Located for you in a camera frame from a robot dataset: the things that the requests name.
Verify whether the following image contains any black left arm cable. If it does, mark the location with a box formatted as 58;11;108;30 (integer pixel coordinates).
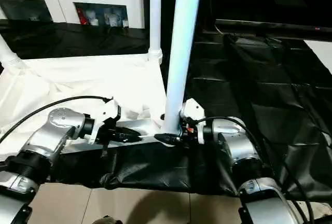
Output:
0;95;113;143

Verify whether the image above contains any white flat board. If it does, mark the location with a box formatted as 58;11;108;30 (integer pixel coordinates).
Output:
303;39;332;76

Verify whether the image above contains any black mat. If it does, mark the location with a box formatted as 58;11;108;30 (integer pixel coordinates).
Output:
0;19;332;201

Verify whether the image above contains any long black bar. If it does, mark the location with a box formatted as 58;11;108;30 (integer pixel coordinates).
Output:
215;19;332;37

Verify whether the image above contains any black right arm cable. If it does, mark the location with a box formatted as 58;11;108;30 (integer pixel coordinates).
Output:
193;116;316;224

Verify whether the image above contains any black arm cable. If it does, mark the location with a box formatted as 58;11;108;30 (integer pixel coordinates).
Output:
0;95;113;143
193;116;316;224

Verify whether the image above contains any red packet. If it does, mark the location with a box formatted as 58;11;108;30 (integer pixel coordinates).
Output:
77;8;86;25

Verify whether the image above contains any black robot foot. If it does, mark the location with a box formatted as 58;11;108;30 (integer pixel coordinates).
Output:
94;215;122;224

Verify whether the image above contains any white plastic table leg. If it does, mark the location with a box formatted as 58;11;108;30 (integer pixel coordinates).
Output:
0;34;28;71
147;0;163;66
161;0;204;134

